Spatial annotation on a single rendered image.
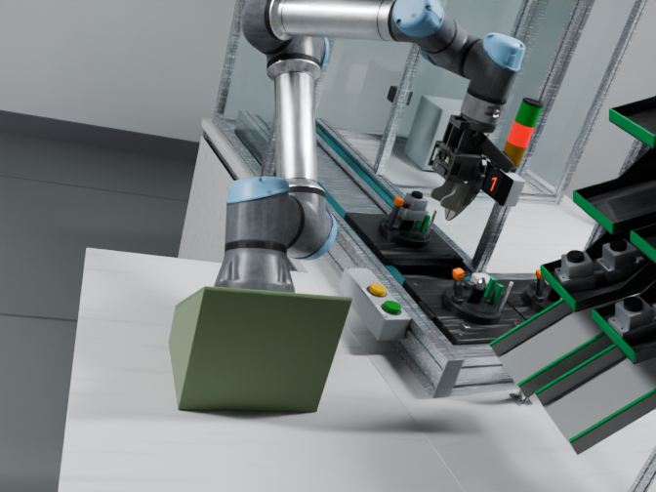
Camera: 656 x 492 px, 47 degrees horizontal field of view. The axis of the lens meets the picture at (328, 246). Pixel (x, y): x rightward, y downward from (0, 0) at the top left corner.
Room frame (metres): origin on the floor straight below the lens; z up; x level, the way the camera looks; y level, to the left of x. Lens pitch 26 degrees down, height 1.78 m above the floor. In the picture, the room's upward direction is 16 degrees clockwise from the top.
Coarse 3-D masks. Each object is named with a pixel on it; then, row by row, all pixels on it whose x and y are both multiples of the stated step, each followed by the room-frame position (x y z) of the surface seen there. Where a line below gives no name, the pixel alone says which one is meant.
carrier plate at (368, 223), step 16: (352, 224) 1.84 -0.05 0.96; (368, 224) 1.85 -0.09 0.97; (368, 240) 1.76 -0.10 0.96; (384, 240) 1.78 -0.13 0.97; (432, 240) 1.86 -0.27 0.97; (384, 256) 1.69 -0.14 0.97; (400, 256) 1.71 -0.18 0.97; (416, 256) 1.74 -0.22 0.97; (432, 256) 1.77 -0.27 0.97; (448, 256) 1.80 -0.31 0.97
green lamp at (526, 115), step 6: (522, 102) 1.77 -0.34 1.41; (522, 108) 1.77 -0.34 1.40; (528, 108) 1.76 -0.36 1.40; (534, 108) 1.76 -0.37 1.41; (540, 108) 1.76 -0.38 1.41; (516, 114) 1.78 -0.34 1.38; (522, 114) 1.76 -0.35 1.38; (528, 114) 1.76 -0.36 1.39; (534, 114) 1.76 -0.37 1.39; (516, 120) 1.77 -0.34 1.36; (522, 120) 1.76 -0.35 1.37; (528, 120) 1.76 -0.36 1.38; (534, 120) 1.76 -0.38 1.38; (528, 126) 1.76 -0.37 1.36; (534, 126) 1.77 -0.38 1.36
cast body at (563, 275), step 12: (576, 252) 1.30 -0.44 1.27; (564, 264) 1.29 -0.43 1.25; (576, 264) 1.28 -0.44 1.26; (588, 264) 1.28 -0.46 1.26; (564, 276) 1.29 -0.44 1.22; (576, 276) 1.28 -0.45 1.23; (588, 276) 1.28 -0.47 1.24; (600, 276) 1.31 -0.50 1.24; (564, 288) 1.28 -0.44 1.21; (576, 288) 1.28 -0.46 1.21; (588, 288) 1.29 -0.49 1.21
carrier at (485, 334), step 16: (416, 288) 1.57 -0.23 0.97; (432, 288) 1.59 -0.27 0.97; (448, 288) 1.57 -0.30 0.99; (464, 288) 1.60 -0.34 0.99; (480, 288) 1.54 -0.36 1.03; (496, 288) 1.56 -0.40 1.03; (432, 304) 1.52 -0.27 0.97; (448, 304) 1.52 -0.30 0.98; (464, 304) 1.52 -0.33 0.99; (480, 304) 1.54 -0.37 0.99; (496, 304) 1.56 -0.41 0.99; (448, 320) 1.46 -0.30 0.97; (464, 320) 1.48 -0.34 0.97; (480, 320) 1.49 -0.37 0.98; (496, 320) 1.51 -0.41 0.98; (512, 320) 1.55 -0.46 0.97; (448, 336) 1.42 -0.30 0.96; (464, 336) 1.41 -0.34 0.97; (480, 336) 1.44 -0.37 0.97; (496, 336) 1.46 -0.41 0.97
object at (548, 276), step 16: (608, 240) 1.39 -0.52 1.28; (592, 256) 1.38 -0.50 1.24; (640, 256) 1.38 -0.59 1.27; (544, 272) 1.33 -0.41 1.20; (640, 272) 1.27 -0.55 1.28; (560, 288) 1.27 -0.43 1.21; (608, 288) 1.29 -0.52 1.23; (624, 288) 1.26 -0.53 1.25; (640, 288) 1.27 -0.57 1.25; (576, 304) 1.23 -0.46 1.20; (592, 304) 1.24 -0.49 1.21
